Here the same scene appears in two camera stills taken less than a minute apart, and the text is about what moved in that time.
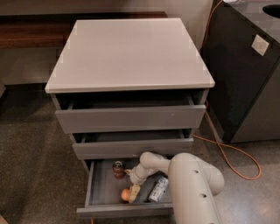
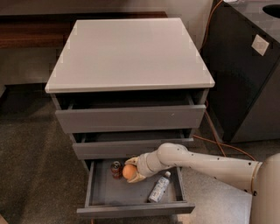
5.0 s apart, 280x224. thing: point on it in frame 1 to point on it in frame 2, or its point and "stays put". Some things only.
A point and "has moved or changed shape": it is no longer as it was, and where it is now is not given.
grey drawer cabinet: [123, 87] stays put
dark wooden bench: [52, 30] stays put
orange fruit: [125, 194] has moved or changed shape
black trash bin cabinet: [241, 53] stays put
